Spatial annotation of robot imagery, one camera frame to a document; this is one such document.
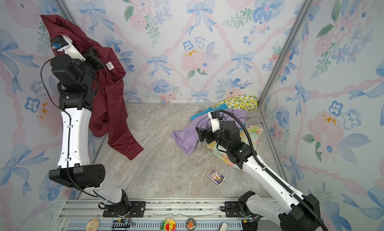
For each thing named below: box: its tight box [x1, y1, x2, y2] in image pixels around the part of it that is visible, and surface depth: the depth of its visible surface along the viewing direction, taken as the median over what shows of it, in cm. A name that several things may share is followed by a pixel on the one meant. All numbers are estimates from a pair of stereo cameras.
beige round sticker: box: [85, 218, 101, 231], surface depth 71 cm
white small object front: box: [219, 222, 227, 231], surface depth 69 cm
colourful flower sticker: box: [160, 217, 177, 231], surface depth 70 cm
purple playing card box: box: [206, 167, 226, 187], surface depth 85 cm
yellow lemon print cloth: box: [215, 95, 259, 111], surface depth 116 cm
